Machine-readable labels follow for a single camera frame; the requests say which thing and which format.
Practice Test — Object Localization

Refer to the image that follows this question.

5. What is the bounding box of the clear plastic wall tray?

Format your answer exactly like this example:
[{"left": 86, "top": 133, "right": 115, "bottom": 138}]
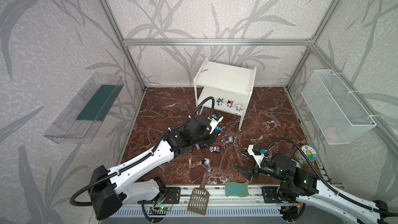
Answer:
[{"left": 44, "top": 72, "right": 124, "bottom": 144}]

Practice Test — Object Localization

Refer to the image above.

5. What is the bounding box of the purple bat Kuromi figure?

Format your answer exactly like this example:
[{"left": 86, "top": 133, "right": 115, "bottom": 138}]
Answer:
[{"left": 209, "top": 146, "right": 221, "bottom": 154}]

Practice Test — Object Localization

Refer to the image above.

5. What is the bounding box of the small grey bunny figure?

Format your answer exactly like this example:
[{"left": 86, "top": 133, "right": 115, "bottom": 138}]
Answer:
[{"left": 216, "top": 98, "right": 223, "bottom": 106}]

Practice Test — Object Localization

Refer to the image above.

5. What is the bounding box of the round tape roll cartoon label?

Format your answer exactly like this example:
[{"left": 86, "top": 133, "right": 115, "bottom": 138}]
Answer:
[{"left": 294, "top": 145, "right": 317, "bottom": 165}]

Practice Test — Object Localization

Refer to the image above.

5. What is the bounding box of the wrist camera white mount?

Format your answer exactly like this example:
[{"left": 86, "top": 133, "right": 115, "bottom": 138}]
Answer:
[
  {"left": 247, "top": 145, "right": 268, "bottom": 168},
  {"left": 209, "top": 112, "right": 223, "bottom": 134}
]

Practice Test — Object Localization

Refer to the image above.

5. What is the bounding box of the white hooded Doraemon figure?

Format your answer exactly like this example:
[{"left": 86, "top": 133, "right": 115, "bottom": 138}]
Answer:
[{"left": 236, "top": 104, "right": 243, "bottom": 112}]

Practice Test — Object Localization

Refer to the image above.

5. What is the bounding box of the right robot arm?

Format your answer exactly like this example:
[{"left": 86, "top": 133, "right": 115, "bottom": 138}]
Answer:
[{"left": 235, "top": 137, "right": 397, "bottom": 224}]

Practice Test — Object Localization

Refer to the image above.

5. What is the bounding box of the white wire mesh basket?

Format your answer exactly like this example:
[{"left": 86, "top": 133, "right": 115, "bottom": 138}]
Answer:
[{"left": 302, "top": 69, "right": 377, "bottom": 145}]

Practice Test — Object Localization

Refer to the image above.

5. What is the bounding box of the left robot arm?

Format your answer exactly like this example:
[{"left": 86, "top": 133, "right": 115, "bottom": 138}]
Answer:
[{"left": 69, "top": 96, "right": 223, "bottom": 220}]

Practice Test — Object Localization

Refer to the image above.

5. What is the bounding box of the purple striped Kuromi figure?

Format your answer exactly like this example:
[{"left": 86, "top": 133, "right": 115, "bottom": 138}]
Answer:
[{"left": 201, "top": 158, "right": 211, "bottom": 168}]

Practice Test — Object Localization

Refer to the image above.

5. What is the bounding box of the green wavy sponge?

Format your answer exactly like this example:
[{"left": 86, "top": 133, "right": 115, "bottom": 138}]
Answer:
[{"left": 225, "top": 182, "right": 249, "bottom": 198}]

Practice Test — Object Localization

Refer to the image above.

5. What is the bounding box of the small circuit board with LED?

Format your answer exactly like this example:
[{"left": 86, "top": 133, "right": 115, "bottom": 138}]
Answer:
[{"left": 150, "top": 206, "right": 173, "bottom": 215}]

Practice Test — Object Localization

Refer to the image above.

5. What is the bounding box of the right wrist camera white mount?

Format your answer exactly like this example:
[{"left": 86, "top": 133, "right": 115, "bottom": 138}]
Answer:
[{"left": 247, "top": 145, "right": 268, "bottom": 168}]

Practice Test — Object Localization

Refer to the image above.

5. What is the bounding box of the white two-tier metal shelf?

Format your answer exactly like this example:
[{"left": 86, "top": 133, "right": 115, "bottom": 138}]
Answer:
[{"left": 193, "top": 58, "right": 257, "bottom": 130}]

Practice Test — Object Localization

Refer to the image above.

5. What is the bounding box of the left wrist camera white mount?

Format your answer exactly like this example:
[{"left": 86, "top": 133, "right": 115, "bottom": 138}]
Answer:
[{"left": 209, "top": 112, "right": 223, "bottom": 134}]

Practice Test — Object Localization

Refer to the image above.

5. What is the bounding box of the purple dress Kuromi figure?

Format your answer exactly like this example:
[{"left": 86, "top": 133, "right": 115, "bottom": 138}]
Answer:
[{"left": 223, "top": 135, "right": 235, "bottom": 145}]

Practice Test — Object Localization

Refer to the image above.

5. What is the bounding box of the brown plastic litter scoop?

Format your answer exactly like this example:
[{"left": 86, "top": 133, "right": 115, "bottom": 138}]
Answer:
[{"left": 187, "top": 170, "right": 210, "bottom": 216}]

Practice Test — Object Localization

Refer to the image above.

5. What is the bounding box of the red hat Doraemon figure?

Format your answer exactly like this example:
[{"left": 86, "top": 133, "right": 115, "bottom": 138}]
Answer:
[{"left": 227, "top": 100, "right": 233, "bottom": 108}]

